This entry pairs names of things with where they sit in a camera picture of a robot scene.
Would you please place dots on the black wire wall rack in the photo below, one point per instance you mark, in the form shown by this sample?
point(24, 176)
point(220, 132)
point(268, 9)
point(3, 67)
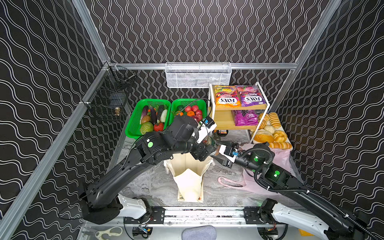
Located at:
point(110, 100)

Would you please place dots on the yellow block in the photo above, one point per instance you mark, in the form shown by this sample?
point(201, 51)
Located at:
point(304, 233)

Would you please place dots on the orange Fox's candy bag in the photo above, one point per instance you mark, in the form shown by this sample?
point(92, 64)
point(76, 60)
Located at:
point(227, 96)

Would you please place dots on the white-handled scissors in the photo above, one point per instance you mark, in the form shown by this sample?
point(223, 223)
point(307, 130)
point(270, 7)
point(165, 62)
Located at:
point(111, 232)

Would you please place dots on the purple Fox's berries candy bag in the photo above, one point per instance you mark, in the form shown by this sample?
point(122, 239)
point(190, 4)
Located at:
point(250, 95)

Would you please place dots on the cream canvas tote bag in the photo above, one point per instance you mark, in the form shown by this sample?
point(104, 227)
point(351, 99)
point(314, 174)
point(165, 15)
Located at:
point(188, 174)

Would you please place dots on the left green plastic basket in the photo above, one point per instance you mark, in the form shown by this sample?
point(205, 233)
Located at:
point(141, 114)

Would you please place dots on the grey padded cushion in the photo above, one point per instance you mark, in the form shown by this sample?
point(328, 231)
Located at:
point(200, 233)

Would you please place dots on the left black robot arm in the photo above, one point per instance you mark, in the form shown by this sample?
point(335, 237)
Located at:
point(100, 201)

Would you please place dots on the green plastic basket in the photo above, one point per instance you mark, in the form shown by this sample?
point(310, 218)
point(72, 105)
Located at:
point(141, 114)
point(182, 106)

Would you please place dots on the green cabbage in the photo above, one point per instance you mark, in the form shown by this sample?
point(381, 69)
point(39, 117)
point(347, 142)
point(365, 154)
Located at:
point(146, 127)

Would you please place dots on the tray of bread rolls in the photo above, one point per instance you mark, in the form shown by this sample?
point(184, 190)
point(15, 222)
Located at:
point(272, 132)

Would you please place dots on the white wire wall basket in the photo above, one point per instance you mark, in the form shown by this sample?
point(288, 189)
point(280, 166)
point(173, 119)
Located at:
point(197, 75)

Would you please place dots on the orange tangerine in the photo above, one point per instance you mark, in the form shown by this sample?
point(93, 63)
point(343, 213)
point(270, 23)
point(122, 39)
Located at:
point(191, 113)

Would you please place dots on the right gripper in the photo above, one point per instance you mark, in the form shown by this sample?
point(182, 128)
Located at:
point(223, 154)

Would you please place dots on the purple candy bag shelf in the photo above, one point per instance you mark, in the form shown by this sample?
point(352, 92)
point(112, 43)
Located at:
point(245, 117)

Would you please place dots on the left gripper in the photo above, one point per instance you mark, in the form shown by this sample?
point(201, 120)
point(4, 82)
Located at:
point(205, 150)

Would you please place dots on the red tomato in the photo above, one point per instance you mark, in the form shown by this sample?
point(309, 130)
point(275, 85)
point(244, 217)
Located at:
point(159, 127)

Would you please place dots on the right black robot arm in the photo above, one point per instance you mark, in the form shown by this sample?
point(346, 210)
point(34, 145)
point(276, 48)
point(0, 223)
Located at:
point(324, 220)

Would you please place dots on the green drink can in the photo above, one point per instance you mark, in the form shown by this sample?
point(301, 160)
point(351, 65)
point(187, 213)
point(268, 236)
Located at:
point(210, 141)

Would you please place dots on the right green plastic basket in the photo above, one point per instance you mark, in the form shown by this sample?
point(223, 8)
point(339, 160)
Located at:
point(182, 106)

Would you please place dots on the purple eggplant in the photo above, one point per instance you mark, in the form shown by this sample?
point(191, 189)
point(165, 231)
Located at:
point(153, 115)

